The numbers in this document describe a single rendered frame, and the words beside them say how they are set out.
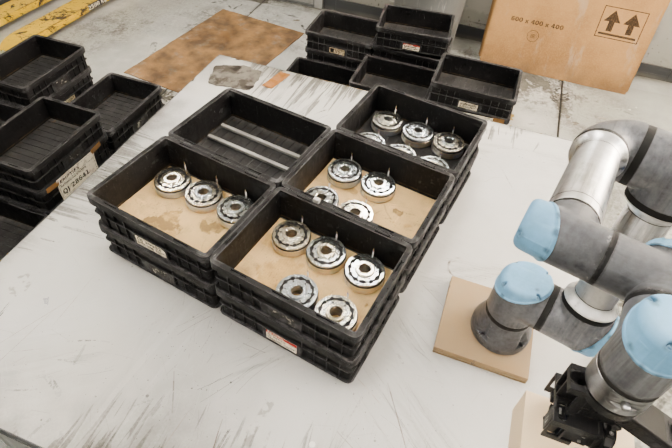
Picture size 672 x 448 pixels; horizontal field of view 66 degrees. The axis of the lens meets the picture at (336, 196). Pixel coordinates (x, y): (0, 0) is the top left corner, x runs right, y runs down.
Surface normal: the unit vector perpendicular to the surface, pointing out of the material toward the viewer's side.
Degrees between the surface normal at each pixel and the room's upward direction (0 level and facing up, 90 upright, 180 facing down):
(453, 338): 1
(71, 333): 0
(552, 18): 77
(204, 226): 0
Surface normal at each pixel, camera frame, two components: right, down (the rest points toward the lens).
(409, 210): 0.05, -0.71
